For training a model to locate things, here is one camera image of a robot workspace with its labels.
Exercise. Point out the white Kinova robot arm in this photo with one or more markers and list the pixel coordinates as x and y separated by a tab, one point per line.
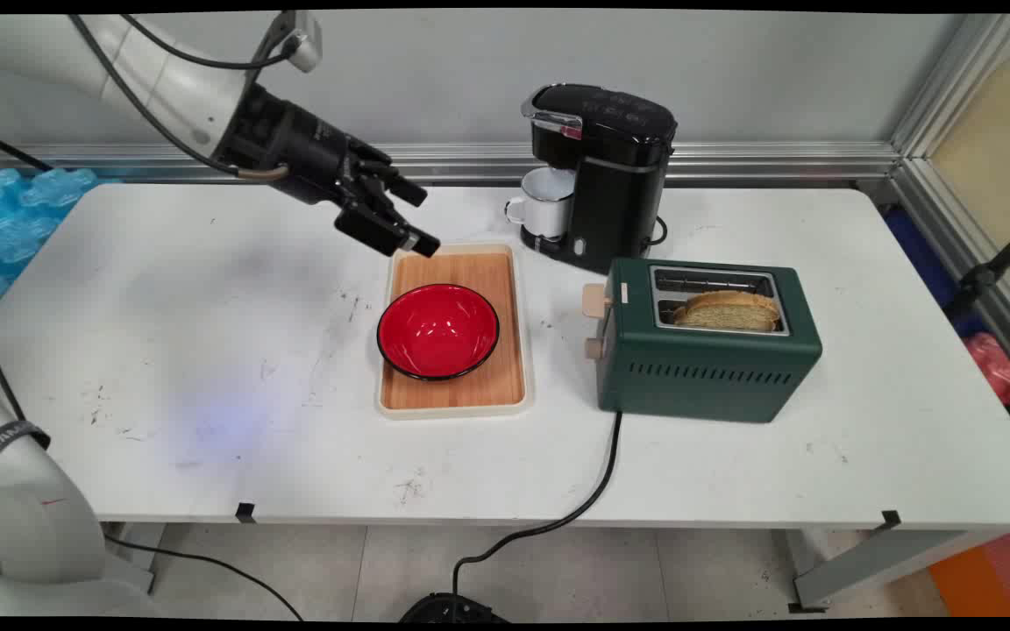
154	79

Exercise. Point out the white mug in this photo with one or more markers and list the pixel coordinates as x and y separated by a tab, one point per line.
544	206

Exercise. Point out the green two-slot toaster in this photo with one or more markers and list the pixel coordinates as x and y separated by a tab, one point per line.
707	368

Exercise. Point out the black coffee machine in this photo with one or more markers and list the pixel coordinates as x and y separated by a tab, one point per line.
615	166

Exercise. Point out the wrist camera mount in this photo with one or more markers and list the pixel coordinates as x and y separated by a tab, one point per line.
299	39

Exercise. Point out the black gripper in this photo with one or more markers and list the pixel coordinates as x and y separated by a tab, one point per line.
295	149

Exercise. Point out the blue bubble wrap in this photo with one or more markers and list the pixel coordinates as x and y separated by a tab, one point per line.
10	219

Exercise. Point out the black tripod stand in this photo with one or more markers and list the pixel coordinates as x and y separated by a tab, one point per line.
992	272

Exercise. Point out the red bowl with black rim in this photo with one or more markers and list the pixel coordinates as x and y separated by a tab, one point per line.
437	331

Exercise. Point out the toast bread slice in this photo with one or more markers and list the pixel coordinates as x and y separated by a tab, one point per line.
727	311

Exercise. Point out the aluminium frame rail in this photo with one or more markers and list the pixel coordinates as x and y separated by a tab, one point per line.
470	162

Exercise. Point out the red plastic bag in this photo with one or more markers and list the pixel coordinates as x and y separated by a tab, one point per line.
996	366

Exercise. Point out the wooden tray with white rim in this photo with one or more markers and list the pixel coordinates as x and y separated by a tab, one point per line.
505	386

